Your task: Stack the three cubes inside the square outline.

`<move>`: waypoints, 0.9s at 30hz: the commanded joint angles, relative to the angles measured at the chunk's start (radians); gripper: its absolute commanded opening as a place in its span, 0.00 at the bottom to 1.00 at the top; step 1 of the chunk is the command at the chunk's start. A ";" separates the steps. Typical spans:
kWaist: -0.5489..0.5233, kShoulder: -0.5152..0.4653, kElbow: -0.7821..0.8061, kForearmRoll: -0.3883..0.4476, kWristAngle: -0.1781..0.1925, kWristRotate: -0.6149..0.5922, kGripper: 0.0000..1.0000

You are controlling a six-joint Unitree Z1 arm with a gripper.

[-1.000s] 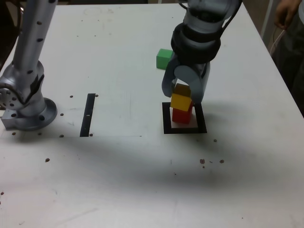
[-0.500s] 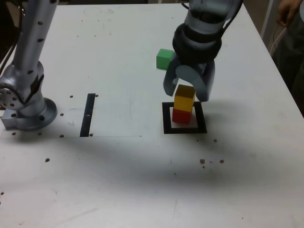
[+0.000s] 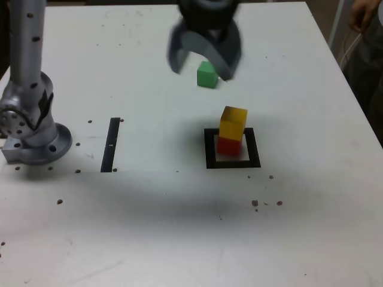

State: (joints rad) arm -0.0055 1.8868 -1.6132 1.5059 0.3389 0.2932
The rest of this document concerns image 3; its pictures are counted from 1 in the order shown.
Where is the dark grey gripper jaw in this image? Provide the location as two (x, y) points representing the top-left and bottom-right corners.
(166, 23), (192, 75)

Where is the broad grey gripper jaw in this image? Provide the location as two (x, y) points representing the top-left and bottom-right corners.
(182, 25), (244, 81)

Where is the green cube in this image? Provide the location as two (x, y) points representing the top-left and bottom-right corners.
(196, 60), (218, 89)

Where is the yellow cube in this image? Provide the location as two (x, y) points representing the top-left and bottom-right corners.
(219, 106), (248, 141)

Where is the red cube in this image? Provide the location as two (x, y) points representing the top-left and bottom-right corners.
(217, 136), (243, 157)

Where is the black tape square outline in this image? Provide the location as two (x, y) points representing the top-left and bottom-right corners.
(203, 127), (262, 170)

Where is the person's hand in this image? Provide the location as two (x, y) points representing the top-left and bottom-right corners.
(349, 0), (382, 33)

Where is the black tape strip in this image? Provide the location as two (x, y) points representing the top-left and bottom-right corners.
(100, 117), (121, 173)

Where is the white frame bar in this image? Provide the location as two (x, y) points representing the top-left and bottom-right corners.
(328, 0), (345, 50)

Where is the white cable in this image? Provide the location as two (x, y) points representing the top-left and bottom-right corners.
(340, 28), (363, 66)

